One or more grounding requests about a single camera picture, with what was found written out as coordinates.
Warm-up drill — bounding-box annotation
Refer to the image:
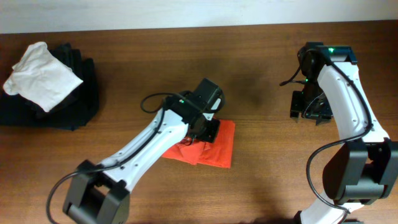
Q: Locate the red printed t-shirt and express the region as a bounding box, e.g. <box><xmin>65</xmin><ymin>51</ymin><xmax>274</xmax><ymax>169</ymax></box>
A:
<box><xmin>162</xmin><ymin>119</ymin><xmax>236</xmax><ymax>169</ymax></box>

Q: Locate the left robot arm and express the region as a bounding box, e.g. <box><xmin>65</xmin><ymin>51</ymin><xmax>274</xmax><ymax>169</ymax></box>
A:
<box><xmin>62</xmin><ymin>90</ymin><xmax>224</xmax><ymax>224</ymax></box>

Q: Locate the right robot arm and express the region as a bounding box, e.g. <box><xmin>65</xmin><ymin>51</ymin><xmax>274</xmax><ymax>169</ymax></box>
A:
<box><xmin>290</xmin><ymin>42</ymin><xmax>397</xmax><ymax>223</ymax></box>

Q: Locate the black folded clothes pile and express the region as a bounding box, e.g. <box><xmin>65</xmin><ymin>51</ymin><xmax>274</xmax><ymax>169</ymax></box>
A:
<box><xmin>1</xmin><ymin>43</ymin><xmax>100</xmax><ymax>131</ymax></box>

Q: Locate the white folded cloth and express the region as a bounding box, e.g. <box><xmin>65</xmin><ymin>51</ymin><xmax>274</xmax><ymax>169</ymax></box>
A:
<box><xmin>3</xmin><ymin>42</ymin><xmax>83</xmax><ymax>112</ymax></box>

